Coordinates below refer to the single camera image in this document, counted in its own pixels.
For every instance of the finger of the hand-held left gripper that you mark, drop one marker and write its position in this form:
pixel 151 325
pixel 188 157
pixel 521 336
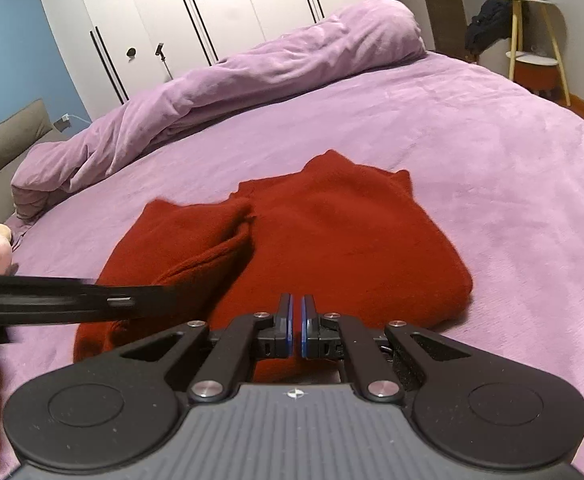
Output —
pixel 141 300

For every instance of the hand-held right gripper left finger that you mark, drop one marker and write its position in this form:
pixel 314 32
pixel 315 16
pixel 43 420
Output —
pixel 288 330

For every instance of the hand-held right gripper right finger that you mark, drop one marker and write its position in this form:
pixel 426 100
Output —
pixel 305 330

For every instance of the red knit cardigan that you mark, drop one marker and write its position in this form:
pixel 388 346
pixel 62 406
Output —
pixel 352 240

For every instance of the black clothes pile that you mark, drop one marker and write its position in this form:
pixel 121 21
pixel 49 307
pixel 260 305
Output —
pixel 487 22

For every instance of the grey pillow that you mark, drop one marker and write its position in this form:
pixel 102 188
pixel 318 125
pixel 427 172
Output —
pixel 1 155

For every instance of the purple duvet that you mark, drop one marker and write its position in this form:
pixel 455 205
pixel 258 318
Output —
pixel 221 95

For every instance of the black tripod stand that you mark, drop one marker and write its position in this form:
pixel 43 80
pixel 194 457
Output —
pixel 161 57

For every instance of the purple bed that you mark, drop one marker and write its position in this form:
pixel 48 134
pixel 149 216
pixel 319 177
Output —
pixel 497 170

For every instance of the white wardrobe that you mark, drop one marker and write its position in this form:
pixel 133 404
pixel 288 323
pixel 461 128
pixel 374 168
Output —
pixel 221 10

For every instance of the orange round stool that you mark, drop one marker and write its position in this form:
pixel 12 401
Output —
pixel 536 72

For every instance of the brown wooden door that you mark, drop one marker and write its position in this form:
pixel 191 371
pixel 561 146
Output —
pixel 444 5

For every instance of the side table with yellow legs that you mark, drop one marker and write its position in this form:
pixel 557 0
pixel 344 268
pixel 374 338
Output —
pixel 532 2

